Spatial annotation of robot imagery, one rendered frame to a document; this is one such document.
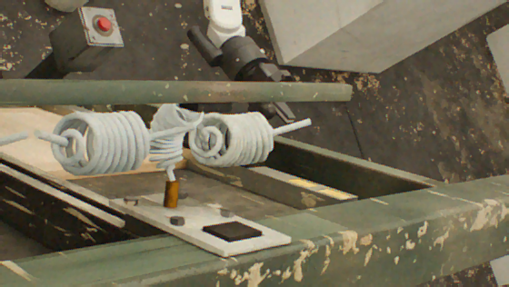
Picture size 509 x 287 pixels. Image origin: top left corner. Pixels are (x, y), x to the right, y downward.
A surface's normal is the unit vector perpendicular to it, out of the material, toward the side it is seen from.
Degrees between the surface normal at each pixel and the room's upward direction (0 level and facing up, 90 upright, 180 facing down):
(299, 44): 90
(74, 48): 90
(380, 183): 90
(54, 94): 34
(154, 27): 0
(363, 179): 90
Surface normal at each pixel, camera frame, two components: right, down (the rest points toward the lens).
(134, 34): 0.66, -0.36
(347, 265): 0.72, 0.22
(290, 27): -0.70, 0.01
